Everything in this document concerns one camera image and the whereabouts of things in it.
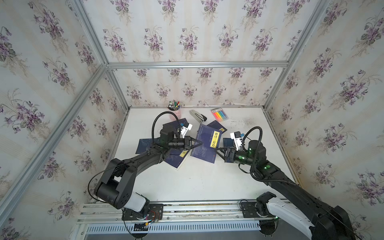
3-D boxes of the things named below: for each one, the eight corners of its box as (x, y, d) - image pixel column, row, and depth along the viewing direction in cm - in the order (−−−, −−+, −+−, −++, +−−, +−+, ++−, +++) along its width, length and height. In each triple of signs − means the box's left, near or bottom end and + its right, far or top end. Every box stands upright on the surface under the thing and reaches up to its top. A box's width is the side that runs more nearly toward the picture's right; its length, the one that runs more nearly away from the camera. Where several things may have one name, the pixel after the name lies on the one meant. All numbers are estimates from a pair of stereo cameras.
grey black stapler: (187, 114, 118) (187, 112, 116) (193, 110, 121) (193, 108, 119) (201, 124, 111) (201, 122, 109) (207, 119, 115) (207, 117, 113)
